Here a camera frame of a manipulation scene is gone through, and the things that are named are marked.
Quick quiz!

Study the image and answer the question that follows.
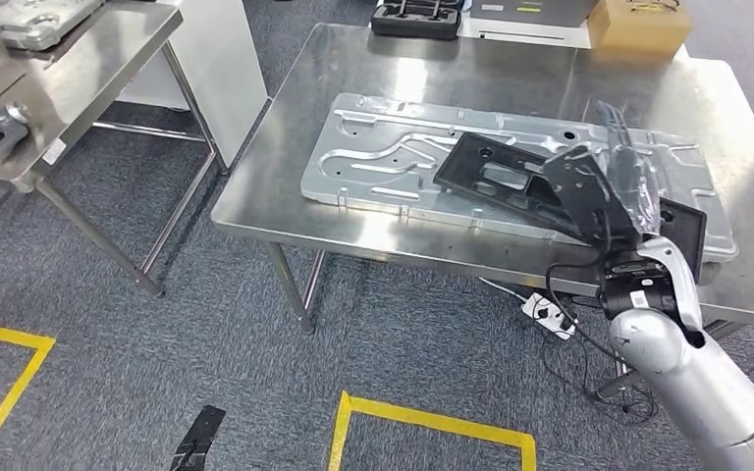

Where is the steel frame table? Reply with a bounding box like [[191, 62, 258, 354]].
[[0, 0, 230, 299]]

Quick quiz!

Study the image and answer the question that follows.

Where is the yellow tape square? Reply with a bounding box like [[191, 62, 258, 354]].
[[328, 391, 538, 471], [0, 325, 58, 471]]

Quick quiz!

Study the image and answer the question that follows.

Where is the stamped grey metal part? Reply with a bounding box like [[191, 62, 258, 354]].
[[0, 0, 106, 53]]

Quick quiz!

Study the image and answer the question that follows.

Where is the white power cable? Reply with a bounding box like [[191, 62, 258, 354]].
[[478, 277, 529, 303]]

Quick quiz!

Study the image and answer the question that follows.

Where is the stamped sheet metal panel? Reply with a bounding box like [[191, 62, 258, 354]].
[[299, 91, 740, 264]]

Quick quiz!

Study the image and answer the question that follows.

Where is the white flat device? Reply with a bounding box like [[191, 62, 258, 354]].
[[459, 0, 603, 51]]

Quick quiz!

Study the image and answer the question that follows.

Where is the brown cardboard box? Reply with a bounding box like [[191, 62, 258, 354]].
[[586, 0, 692, 61]]

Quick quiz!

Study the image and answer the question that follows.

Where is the white panel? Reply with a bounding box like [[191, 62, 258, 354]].
[[116, 0, 270, 169]]

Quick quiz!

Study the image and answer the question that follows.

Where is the stainless steel workbench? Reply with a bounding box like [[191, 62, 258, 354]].
[[210, 23, 754, 399]]

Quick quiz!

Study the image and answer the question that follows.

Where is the black right wrist camera bracket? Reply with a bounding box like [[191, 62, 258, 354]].
[[541, 144, 644, 249]]

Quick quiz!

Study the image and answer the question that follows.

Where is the black floor cable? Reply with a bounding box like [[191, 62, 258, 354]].
[[538, 297, 663, 424]]

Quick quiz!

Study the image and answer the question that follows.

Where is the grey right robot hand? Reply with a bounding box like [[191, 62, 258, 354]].
[[594, 100, 663, 238]]

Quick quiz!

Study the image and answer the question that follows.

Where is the black plastic case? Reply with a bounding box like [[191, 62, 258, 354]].
[[370, 0, 464, 41]]

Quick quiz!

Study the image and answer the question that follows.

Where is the long black plastic part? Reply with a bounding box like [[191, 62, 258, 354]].
[[433, 131, 709, 282]]

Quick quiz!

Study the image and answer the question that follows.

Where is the white power strip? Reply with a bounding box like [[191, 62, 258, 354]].
[[520, 292, 577, 341]]

